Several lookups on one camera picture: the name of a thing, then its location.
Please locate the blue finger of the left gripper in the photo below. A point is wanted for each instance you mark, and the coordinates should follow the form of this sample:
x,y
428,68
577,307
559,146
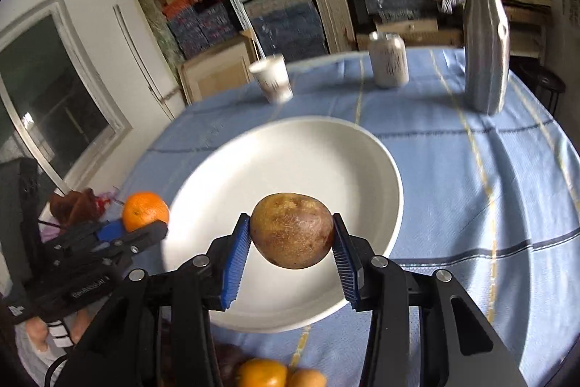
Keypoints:
x,y
109,231
133,243

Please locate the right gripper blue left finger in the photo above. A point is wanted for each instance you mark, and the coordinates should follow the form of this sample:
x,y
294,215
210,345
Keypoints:
x,y
238,246

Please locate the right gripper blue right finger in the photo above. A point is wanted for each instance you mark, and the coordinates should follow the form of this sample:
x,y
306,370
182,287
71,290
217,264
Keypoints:
x,y
348,264

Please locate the orange tangerine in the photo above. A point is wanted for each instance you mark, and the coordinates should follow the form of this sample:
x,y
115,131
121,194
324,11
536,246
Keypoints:
x,y
143,208

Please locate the brown yellow round fruit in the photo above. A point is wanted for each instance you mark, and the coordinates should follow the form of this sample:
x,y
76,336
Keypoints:
x,y
292,230

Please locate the small yellow orange fruit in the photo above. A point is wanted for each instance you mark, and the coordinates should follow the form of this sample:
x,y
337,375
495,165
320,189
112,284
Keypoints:
x,y
307,378

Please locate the brown plush toy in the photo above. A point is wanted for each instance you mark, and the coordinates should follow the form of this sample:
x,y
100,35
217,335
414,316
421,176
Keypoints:
x,y
75,207

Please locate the white oval plate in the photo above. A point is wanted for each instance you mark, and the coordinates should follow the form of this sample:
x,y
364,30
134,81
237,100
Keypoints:
x,y
289,176

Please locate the white paper cup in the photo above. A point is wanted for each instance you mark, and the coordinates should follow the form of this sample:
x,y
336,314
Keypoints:
x,y
273,79

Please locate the beige framed panel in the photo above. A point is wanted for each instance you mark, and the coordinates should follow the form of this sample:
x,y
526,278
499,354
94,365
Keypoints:
x,y
220,68

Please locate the white drink can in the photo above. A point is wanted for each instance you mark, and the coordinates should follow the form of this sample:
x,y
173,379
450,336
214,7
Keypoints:
x,y
388,59

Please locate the silver bottle vase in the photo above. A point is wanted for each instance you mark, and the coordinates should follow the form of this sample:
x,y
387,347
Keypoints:
x,y
487,37

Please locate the window with white frame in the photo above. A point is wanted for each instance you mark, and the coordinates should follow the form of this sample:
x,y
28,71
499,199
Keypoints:
x,y
55,108

